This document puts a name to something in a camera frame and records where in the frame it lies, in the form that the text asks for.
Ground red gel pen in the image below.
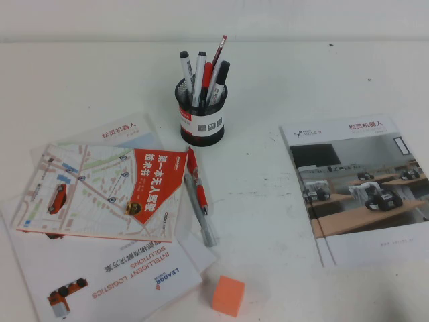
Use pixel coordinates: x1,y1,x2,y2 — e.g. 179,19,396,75
186,146,210,216

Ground black mesh pen holder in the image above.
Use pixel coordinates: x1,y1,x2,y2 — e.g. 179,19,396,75
174,76,229,148

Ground grey silver pen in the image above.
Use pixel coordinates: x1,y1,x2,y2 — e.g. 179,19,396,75
183,173,219,248

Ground red capped pen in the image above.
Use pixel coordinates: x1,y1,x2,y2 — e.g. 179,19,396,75
201,62,214,107

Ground pens in holder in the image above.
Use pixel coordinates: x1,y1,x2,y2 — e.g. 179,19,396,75
205,34,228,101

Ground white marker with black cap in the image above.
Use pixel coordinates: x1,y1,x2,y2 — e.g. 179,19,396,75
179,50,196,98
192,50,208,107
208,60,231,105

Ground white brochure with red title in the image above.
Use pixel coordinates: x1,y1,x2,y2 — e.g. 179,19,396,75
29,112,165,168

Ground map cover book with red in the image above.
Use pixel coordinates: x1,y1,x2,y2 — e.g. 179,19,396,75
11,143,188,243

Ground orange foam cube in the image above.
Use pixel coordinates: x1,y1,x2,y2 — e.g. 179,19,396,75
210,274,246,318

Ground brochure with classroom photo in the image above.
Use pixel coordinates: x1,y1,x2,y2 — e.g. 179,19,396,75
278,113,429,268

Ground white logistics brochure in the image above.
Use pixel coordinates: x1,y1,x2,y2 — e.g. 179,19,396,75
0,193,204,322

